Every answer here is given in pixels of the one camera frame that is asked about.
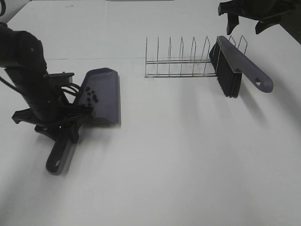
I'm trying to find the grey plastic dustpan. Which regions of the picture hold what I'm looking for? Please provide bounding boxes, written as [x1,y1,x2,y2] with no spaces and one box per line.
[46,68,120,175]

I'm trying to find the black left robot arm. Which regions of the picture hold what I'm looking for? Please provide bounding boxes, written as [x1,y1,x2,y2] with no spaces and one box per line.
[0,23,93,143]

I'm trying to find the metal wire dish rack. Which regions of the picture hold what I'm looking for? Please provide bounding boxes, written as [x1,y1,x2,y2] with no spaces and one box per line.
[143,35,248,79]

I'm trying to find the grey brush black bristles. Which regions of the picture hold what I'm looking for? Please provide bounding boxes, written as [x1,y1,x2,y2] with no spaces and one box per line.
[209,36,274,98]

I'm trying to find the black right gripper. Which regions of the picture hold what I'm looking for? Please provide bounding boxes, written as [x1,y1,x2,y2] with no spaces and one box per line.
[218,0,301,35]

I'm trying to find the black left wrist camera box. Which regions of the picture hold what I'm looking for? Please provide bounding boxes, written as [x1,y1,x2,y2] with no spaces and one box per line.
[44,72,75,86]

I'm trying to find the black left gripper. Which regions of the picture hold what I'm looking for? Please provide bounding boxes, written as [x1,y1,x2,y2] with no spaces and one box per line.
[12,101,95,144]

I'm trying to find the pile of coffee beans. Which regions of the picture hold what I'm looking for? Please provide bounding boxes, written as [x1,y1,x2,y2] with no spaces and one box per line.
[84,86,99,107]

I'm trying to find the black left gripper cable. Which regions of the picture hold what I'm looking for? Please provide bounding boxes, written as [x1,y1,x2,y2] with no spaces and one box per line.
[58,82,83,104]

